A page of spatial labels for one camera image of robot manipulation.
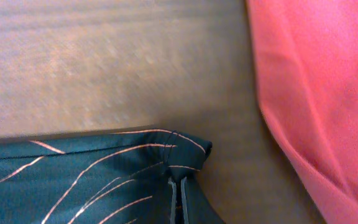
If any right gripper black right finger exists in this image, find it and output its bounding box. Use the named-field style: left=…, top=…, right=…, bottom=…
left=180, top=177, right=189, bottom=224

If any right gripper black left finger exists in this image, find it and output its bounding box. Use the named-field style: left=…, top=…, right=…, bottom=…
left=168, top=177, right=177, bottom=224

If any black printed jersey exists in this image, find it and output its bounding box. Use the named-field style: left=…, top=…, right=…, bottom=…
left=0, top=129, right=221, bottom=224

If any red orange shirt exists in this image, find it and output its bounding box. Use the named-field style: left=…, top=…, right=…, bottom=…
left=247, top=0, right=358, bottom=223

